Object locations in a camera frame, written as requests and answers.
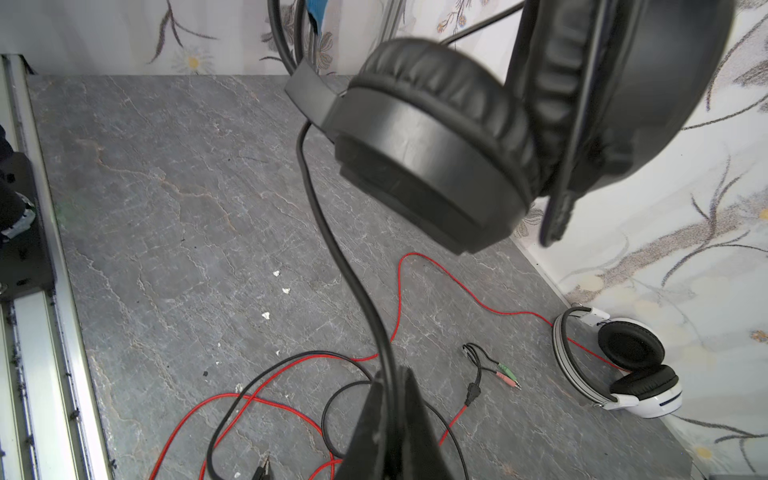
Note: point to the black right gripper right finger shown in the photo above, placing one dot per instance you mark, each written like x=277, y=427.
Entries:
x=419, y=455

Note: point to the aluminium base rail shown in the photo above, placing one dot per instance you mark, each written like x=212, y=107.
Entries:
x=50, y=424

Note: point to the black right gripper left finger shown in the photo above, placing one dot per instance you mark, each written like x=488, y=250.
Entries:
x=365, y=458

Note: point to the black headphones with blue band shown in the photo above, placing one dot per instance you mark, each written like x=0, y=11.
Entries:
x=594, y=91

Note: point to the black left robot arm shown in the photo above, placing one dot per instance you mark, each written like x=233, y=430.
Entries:
x=18, y=211

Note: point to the white headphones with black pads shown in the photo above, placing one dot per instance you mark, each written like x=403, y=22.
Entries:
x=649, y=387

